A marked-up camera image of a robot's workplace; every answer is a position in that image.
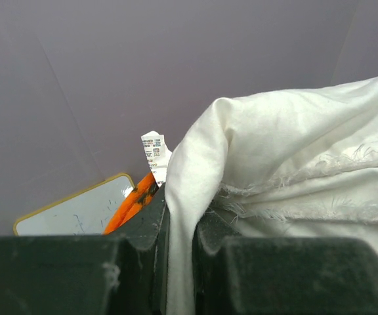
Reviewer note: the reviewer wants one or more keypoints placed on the orange patterned pillowcase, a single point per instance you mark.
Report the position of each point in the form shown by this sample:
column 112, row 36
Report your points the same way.
column 140, row 196

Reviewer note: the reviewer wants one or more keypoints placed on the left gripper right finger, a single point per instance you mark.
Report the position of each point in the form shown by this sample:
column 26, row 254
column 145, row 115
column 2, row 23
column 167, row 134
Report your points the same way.
column 235, row 274

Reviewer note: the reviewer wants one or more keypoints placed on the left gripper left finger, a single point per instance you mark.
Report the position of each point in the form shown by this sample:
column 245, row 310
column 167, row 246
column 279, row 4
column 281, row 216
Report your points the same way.
column 124, row 272

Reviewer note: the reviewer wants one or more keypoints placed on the white care label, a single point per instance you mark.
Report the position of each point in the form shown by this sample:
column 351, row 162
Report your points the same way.
column 157, row 155

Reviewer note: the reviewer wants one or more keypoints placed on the white pillow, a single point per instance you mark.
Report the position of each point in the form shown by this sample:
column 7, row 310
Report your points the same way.
column 297, row 162

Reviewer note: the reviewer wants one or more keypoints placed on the small whiteboard yellow frame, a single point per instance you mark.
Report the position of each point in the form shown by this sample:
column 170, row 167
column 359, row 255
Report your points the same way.
column 87, row 212

